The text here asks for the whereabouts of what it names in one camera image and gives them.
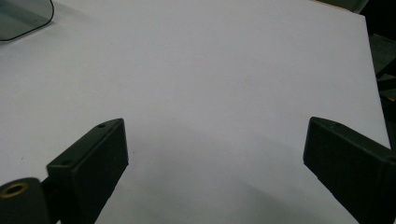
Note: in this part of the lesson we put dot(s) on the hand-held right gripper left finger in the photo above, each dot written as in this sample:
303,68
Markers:
90,165

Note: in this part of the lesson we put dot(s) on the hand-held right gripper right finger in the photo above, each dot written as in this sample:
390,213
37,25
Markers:
351,165

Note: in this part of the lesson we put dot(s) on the clear plastic compartment box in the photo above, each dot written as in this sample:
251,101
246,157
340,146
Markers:
21,18

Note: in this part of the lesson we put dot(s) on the black metal stand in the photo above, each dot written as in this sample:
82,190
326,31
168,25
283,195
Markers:
386,62

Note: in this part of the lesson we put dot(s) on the white table cover sheet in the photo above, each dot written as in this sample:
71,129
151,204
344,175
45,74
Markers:
202,62

